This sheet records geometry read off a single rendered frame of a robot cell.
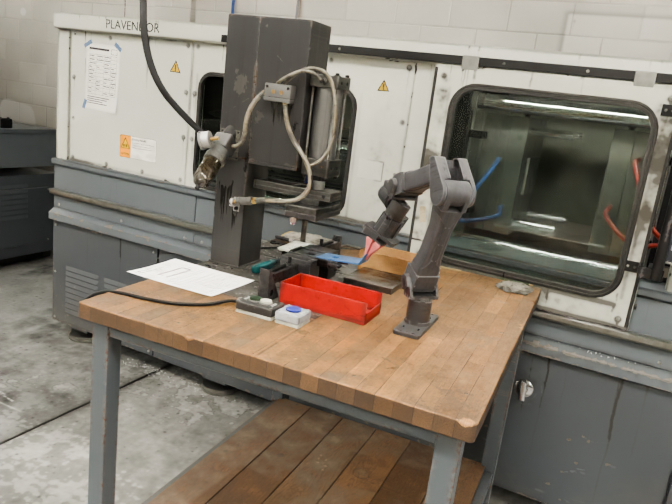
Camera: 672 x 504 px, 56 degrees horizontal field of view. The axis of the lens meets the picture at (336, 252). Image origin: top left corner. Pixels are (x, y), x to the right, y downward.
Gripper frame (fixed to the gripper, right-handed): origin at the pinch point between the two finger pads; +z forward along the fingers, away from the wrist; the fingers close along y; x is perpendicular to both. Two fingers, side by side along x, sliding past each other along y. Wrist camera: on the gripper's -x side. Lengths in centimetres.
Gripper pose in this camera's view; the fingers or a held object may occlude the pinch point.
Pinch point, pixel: (366, 257)
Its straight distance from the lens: 183.2
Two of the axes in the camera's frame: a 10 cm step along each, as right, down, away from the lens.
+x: -4.1, 1.6, -9.0
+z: -5.0, 7.9, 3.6
